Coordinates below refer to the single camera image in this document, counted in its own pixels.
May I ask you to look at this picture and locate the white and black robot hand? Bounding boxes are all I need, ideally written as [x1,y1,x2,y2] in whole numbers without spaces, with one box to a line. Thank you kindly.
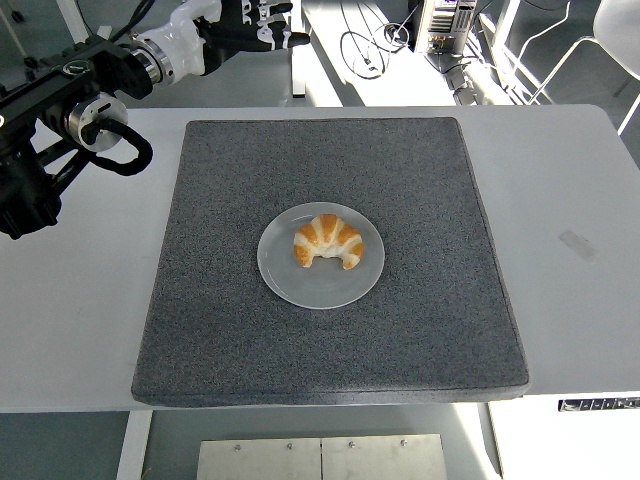
[133,0,311,79]

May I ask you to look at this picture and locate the golden croissant bread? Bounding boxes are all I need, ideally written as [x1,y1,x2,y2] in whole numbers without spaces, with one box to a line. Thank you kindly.
[292,213,366,271]

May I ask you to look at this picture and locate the round light grey plate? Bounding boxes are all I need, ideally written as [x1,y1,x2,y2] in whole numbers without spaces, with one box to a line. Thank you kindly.
[256,200,386,310]

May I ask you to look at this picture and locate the grey metal plate with screws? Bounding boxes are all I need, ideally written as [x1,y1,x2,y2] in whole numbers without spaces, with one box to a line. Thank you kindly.
[321,434,449,480]
[196,438,324,480]

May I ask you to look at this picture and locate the white computer tower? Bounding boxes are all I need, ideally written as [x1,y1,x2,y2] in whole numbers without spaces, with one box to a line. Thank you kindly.
[413,0,477,55]

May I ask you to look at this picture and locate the grey speckled square mat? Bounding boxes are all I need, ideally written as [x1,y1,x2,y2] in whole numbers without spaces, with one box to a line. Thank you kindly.
[130,117,531,407]

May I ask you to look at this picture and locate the white table leg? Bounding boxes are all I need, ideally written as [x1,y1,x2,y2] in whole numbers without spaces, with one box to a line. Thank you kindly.
[115,409,154,480]
[478,402,506,480]

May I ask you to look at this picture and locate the white chair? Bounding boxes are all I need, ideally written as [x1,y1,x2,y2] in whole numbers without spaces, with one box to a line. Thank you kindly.
[514,0,640,136]

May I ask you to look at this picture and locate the piece of clear tape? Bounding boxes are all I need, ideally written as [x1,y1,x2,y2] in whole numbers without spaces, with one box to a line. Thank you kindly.
[557,228,599,264]

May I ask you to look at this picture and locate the black table control panel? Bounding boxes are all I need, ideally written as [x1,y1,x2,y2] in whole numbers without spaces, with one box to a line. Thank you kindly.
[558,397,640,413]

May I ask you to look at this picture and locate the black coiled cable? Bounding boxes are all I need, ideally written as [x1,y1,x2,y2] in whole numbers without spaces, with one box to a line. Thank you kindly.
[340,22,416,81]

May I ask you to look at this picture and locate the white metal frame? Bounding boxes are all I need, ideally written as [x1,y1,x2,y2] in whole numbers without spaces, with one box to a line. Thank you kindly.
[474,0,536,106]

